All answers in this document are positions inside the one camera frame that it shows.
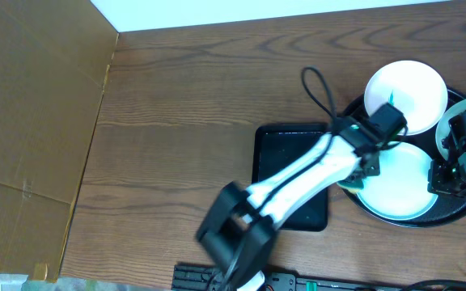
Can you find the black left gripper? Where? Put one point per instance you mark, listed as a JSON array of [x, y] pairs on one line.
[[364, 173]]

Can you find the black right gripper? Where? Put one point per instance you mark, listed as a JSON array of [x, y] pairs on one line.
[[442, 183]]

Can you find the green yellow sponge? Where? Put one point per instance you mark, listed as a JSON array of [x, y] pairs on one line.
[[353, 187]]

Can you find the pale green plate front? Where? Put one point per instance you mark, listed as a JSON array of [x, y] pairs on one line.
[[399, 192]]

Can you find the pale green plate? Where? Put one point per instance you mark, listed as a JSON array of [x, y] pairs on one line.
[[443, 127], [399, 192]]

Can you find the white plate green stain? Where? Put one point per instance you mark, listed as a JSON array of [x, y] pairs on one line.
[[412, 87]]

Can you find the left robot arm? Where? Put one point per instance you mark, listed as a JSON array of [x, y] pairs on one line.
[[241, 227]]

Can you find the round black tray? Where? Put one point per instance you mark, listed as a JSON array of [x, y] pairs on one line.
[[446, 209]]

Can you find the black rectangular tray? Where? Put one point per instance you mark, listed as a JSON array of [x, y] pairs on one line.
[[276, 147]]

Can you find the cardboard panel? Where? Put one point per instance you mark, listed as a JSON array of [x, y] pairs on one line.
[[54, 62]]

